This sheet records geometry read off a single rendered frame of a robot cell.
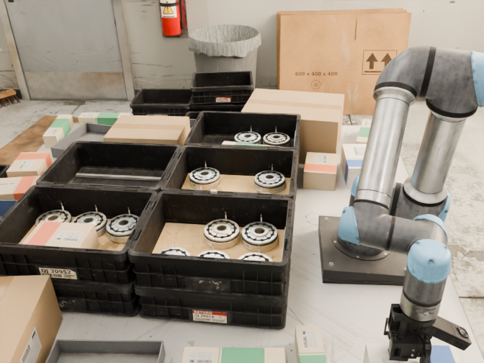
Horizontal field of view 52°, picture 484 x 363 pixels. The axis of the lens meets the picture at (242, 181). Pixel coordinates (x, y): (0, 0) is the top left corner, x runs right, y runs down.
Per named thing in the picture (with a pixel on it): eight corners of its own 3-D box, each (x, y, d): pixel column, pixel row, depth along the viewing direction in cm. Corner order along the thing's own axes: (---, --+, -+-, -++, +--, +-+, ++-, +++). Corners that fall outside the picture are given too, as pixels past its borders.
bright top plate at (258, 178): (286, 173, 169) (287, 171, 169) (282, 188, 161) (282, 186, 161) (257, 171, 171) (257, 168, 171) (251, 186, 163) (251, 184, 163)
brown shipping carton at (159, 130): (109, 172, 204) (103, 137, 196) (126, 148, 223) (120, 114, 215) (181, 175, 201) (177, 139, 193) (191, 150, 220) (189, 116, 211)
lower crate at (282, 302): (292, 259, 155) (292, 228, 149) (285, 334, 129) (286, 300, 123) (166, 251, 160) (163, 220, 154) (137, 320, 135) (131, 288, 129)
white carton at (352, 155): (378, 189, 188) (381, 168, 184) (346, 189, 189) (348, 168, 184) (369, 163, 205) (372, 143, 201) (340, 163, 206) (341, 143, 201)
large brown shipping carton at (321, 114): (341, 135, 228) (344, 93, 218) (335, 167, 203) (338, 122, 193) (256, 128, 237) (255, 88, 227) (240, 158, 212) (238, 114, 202)
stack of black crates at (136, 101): (200, 132, 363) (196, 88, 345) (194, 152, 337) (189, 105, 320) (146, 132, 366) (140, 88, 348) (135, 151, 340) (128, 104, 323)
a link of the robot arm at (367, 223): (382, 29, 114) (335, 234, 102) (432, 35, 111) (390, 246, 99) (379, 56, 125) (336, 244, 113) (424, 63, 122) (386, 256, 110)
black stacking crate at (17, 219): (162, 223, 154) (158, 192, 148) (131, 290, 129) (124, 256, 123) (42, 215, 159) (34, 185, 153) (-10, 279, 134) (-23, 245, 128)
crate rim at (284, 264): (293, 204, 144) (293, 197, 143) (287, 274, 119) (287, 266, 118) (159, 196, 149) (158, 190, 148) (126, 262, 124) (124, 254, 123)
